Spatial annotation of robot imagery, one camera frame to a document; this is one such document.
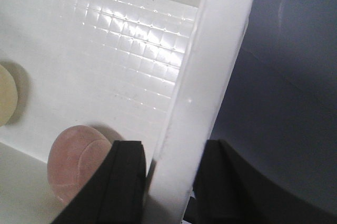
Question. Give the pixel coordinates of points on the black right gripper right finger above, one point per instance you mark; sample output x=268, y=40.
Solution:
x=227, y=189

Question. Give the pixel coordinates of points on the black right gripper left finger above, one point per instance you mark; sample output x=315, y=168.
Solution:
x=114, y=194

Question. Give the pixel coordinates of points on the pink plush toy smiling face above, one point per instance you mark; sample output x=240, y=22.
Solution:
x=74, y=157

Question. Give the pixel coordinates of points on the white Totelife plastic crate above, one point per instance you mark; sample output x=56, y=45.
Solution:
x=153, y=71

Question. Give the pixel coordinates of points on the yellow plush toy green stripe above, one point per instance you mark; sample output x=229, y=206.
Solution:
x=9, y=96

